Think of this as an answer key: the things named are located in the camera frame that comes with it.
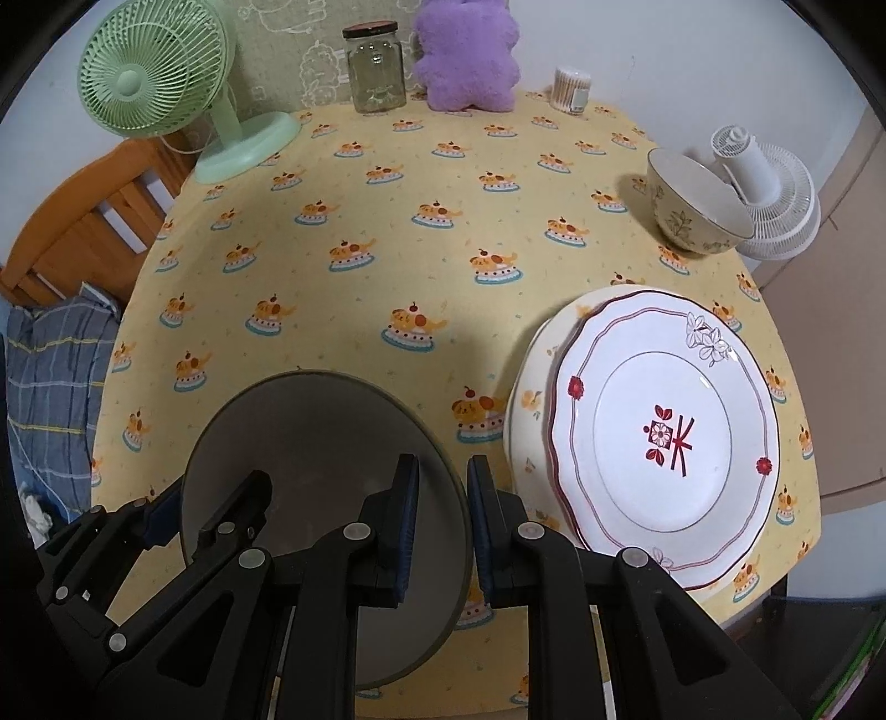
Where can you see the white desk fan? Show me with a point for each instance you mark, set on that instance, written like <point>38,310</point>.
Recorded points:
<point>782,201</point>

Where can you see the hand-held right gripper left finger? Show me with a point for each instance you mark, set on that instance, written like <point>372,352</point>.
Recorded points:
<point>408,526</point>

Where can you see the white plate with yellow flowers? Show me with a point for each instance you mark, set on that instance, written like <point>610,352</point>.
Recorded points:
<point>529,401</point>

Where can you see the glass jar with dark lid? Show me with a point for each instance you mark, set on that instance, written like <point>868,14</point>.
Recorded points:
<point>374,76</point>

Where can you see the wooden chair frame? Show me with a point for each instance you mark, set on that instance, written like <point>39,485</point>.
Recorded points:
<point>76,208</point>

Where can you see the blue plaid cloth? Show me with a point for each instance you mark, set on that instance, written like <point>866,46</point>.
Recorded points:
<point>55,360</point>

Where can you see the yellow printed tablecloth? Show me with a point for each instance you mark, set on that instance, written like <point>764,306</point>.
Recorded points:
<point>415,277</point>

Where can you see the white crumpled cloth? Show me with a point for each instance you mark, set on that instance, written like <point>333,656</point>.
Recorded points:
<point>38,516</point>

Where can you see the purple plush toy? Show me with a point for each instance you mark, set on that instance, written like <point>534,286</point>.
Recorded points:
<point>464,62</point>

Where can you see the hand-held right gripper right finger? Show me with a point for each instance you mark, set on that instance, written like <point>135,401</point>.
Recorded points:
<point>481,526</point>

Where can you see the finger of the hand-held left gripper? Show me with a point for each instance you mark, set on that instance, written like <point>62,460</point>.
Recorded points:
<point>163,519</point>
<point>235,509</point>

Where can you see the white plate with red pattern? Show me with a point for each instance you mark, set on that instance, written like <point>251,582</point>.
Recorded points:
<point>657,388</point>

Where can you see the green printed cloth panel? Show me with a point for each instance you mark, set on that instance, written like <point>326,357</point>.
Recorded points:
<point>291,55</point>

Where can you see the beige floral ceramic bowl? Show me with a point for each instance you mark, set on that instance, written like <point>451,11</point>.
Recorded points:
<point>311,443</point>
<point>692,187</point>

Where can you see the cotton swab container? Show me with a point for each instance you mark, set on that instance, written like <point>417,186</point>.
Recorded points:
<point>571,90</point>

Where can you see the green desk fan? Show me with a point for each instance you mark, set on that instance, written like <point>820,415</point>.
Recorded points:
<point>145,69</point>

